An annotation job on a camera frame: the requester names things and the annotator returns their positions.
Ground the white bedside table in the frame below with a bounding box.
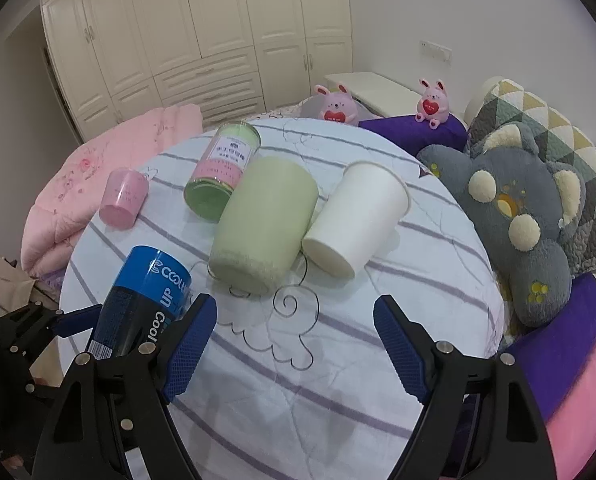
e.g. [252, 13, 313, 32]
[325, 72, 420, 117]

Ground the striped white round cushion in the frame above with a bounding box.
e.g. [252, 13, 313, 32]
[60, 118, 504, 479]

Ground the pink folded quilt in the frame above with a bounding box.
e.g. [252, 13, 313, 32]
[20, 104, 202, 278]

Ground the beige cloth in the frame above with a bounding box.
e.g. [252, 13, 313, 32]
[0, 256, 64, 387]

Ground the green cup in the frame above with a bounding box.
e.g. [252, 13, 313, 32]
[208, 156, 319, 295]

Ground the left pink bunny toy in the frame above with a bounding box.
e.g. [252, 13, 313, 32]
[314, 84, 359, 126]

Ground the pink bunny toy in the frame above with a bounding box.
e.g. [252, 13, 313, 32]
[314, 84, 359, 126]
[415, 78, 450, 130]

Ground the pink label green jar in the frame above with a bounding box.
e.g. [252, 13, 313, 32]
[183, 122, 261, 222]

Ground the white paper cup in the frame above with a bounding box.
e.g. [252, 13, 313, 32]
[302, 160, 412, 280]

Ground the grey bear plush pillow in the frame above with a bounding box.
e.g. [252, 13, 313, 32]
[417, 122, 586, 327]

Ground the white wall socket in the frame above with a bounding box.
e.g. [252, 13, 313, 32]
[420, 40, 452, 64]

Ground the blue Cool Up bottle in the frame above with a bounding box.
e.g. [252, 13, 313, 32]
[88, 246, 192, 360]

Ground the right pink bunny toy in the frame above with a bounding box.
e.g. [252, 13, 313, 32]
[415, 78, 450, 130]

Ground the pink blanket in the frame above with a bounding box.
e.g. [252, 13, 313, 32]
[548, 345, 596, 479]

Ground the cream wardrobe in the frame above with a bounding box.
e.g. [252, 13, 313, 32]
[41, 0, 352, 140]

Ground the small pink cup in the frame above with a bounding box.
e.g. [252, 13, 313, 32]
[98, 168, 149, 230]

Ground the purple bed sheet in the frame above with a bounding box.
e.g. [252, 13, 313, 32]
[359, 115, 596, 419]

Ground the triangle pattern quilted pillow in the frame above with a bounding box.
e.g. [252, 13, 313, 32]
[464, 77, 596, 275]

